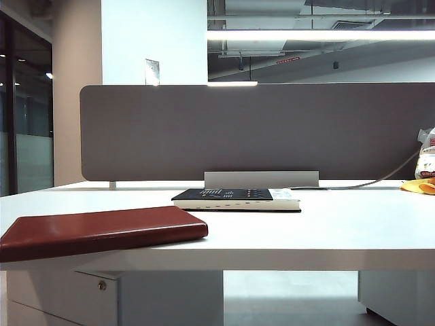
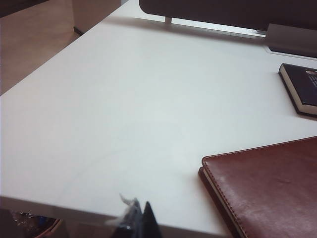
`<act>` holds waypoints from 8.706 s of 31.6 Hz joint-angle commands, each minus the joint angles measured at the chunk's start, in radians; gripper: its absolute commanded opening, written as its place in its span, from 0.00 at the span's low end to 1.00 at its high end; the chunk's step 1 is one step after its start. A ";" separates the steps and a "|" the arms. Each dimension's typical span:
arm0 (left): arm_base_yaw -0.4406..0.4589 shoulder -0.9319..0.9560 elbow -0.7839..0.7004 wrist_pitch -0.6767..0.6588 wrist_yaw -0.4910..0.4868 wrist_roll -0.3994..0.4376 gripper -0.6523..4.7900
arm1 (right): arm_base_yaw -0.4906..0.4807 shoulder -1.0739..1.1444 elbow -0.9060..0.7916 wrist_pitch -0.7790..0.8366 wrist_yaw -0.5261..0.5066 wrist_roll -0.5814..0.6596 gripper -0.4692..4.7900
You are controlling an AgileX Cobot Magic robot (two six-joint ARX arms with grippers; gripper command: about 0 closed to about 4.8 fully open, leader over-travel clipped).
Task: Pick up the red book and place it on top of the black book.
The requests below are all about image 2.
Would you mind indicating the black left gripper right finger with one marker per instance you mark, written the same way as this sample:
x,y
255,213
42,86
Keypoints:
x,y
149,225

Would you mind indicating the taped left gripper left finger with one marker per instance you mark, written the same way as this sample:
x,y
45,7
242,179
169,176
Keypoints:
x,y
128,223

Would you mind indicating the red leather book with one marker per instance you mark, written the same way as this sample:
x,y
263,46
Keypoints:
x,y
267,193

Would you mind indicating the black book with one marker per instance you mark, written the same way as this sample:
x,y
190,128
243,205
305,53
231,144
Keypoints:
x,y
297,84

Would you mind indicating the grey desk partition panel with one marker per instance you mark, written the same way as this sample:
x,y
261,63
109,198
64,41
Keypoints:
x,y
223,10

